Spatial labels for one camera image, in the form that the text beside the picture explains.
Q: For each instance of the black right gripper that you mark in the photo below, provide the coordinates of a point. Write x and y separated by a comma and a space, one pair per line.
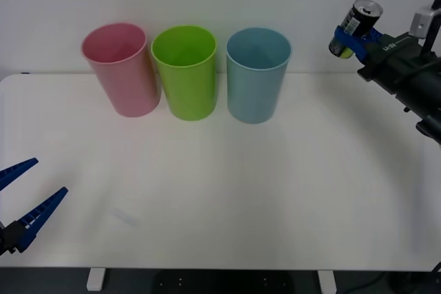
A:
403, 70

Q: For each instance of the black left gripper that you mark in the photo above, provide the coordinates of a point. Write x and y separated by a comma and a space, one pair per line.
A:
6, 239

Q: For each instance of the black drink can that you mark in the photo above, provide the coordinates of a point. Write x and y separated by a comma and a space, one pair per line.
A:
361, 15

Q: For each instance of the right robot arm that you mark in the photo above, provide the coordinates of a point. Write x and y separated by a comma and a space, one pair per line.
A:
422, 23

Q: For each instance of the white table leg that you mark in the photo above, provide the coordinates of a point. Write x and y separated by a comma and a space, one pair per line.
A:
326, 282
95, 279

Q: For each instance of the pale blue plastic waste bin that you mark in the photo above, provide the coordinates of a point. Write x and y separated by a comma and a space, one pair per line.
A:
253, 94

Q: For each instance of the pink plastic waste bin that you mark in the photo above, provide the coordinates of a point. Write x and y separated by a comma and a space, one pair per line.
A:
127, 80

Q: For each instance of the green plastic waste bin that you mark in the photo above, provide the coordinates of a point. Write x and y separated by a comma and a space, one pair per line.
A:
189, 91

